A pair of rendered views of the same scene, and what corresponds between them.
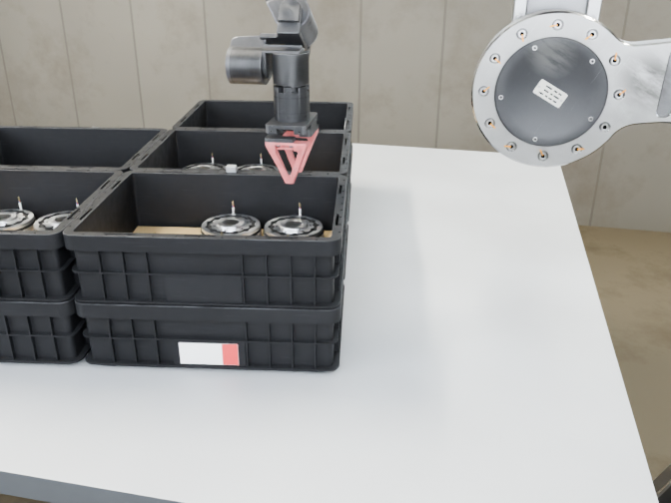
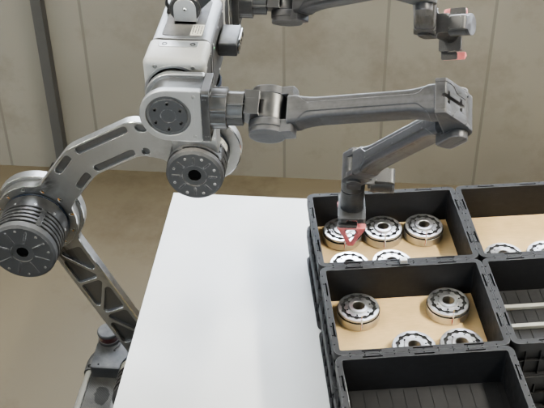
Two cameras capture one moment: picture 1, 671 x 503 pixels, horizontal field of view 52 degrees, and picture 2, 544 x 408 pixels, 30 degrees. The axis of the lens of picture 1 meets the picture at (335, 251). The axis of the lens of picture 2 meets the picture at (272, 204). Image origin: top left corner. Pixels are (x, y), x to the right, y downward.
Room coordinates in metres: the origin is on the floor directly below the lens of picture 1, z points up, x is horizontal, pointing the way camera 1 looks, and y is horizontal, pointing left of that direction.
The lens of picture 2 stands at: (3.02, -0.33, 2.55)
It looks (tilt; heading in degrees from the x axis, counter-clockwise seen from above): 37 degrees down; 174
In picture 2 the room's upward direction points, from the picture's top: 1 degrees counter-clockwise
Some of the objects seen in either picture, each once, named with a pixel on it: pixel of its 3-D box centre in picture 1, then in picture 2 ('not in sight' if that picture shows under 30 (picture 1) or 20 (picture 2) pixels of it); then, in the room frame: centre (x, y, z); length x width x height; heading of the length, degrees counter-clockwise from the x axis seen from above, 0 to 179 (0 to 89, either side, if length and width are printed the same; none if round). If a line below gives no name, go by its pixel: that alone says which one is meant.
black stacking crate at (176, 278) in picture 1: (222, 237); (388, 243); (1.02, 0.19, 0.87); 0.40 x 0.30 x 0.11; 88
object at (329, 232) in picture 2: not in sight; (342, 230); (0.94, 0.08, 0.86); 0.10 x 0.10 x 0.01
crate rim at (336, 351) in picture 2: (249, 154); (410, 308); (1.32, 0.17, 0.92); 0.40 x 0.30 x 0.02; 88
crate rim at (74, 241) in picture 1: (220, 208); (389, 227); (1.02, 0.19, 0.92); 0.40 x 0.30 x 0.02; 88
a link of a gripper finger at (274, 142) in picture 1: (291, 153); not in sight; (1.07, 0.07, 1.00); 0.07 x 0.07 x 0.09; 81
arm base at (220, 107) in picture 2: not in sight; (224, 108); (1.24, -0.24, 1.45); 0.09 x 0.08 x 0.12; 168
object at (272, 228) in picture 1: (294, 227); (349, 265); (1.08, 0.07, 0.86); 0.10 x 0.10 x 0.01
